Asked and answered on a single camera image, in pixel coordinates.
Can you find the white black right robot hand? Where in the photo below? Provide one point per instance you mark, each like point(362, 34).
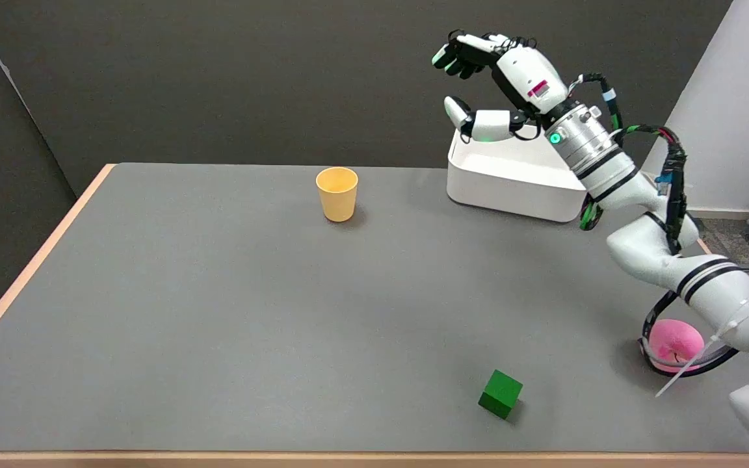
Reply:
point(527, 75)

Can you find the yellow plastic cup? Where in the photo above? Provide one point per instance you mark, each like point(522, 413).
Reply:
point(337, 195)

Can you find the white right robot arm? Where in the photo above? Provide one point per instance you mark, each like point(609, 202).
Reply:
point(647, 250)

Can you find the white plastic bin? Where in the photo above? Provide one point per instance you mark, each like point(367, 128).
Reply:
point(511, 188)

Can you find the pink plush donut toy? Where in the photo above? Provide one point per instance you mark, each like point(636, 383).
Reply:
point(670, 338)

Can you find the green wooden cube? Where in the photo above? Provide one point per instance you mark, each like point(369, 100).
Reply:
point(499, 393)

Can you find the white zip tie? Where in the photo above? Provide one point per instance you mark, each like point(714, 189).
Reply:
point(680, 380)

